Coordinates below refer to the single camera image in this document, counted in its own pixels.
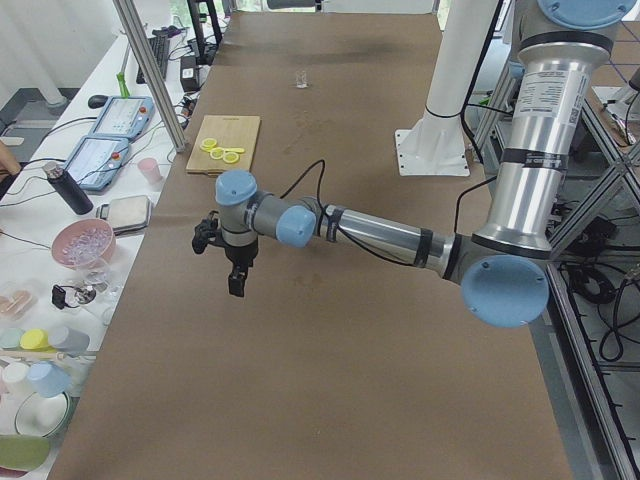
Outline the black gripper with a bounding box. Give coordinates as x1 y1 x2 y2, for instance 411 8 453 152
224 242 258 297

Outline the clear glass shaker cup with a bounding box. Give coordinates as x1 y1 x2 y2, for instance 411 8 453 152
295 70 309 89

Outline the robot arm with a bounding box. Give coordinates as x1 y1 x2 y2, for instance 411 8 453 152
213 1 631 328

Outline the pink plastic cup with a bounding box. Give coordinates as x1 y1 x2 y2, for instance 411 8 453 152
137 157 163 185

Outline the grey plastic cup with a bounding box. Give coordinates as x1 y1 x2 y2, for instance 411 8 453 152
48 325 90 355

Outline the yellow plastic cup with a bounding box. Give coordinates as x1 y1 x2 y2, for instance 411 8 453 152
19 328 55 352

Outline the blue plastic cup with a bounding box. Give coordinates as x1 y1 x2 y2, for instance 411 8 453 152
27 361 71 398

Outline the mint green plastic cup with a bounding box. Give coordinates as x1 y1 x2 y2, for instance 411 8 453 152
0 327 25 351

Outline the white plastic cup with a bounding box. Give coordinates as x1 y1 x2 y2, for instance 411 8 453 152
2 362 33 396

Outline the lemon slice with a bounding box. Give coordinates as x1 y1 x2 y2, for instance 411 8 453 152
200 137 218 152
222 152 240 164
209 147 225 160

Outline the grey kitchen scale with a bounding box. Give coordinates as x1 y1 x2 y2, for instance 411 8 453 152
96 195 153 236

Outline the bamboo cutting board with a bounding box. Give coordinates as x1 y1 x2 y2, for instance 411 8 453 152
186 115 261 176

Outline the wine glass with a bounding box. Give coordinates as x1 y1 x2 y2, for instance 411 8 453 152
74 257 114 306

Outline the pink bowl with ice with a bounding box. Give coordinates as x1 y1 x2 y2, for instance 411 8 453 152
51 218 116 269

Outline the blue teach pendant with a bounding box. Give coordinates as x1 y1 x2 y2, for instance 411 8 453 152
90 96 155 141
64 136 130 192

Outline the black power adapter box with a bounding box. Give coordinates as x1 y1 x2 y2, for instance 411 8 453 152
180 56 200 92

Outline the black water bottle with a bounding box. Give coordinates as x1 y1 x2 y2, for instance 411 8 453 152
42 162 93 215

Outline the black computer mouse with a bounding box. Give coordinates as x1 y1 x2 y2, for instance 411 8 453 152
87 94 109 109

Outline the white plate green rim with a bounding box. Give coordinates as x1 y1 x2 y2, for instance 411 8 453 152
14 393 71 437

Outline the black keyboard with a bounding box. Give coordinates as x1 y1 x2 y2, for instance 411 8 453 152
147 36 170 80

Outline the green bowl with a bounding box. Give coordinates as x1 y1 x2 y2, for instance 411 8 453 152
1 435 51 472

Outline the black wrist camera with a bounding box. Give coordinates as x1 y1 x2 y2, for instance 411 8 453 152
191 210 223 255

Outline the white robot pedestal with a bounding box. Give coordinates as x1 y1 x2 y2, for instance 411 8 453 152
395 0 501 177

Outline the aluminium frame post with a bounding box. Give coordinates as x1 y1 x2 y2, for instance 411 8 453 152
113 0 186 153

